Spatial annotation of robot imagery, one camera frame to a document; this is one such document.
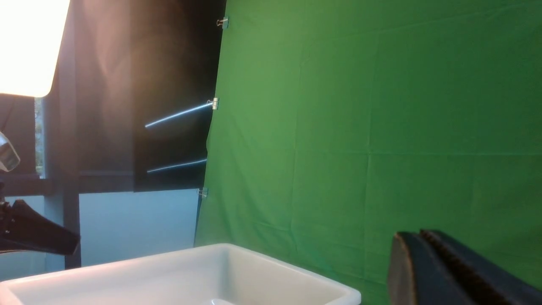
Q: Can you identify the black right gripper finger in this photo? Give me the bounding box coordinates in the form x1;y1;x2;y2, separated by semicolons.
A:
387;230;542;305

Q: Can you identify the black curtain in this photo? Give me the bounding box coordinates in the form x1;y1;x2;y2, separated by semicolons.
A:
1;0;226;196

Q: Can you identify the silver binder clip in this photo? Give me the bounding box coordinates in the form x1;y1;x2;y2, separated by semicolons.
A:
216;16;229;29
205;98;219;111
197;187;208;199

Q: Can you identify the large white plastic tub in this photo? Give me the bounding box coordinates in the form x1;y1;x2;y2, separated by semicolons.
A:
1;244;362;305

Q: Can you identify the green backdrop cloth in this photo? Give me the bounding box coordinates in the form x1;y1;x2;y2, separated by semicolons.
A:
195;0;542;305

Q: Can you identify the silver binder clip top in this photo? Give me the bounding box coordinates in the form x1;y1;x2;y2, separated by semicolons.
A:
216;16;229;29

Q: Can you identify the silver binder clip middle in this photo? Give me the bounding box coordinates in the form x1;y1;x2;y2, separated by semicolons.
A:
205;98;219;111

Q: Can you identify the silver binder clip bottom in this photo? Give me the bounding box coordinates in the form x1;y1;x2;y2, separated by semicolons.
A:
197;187;208;199

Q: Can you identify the bright studio light panel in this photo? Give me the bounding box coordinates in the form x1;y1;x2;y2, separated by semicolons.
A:
0;0;70;98

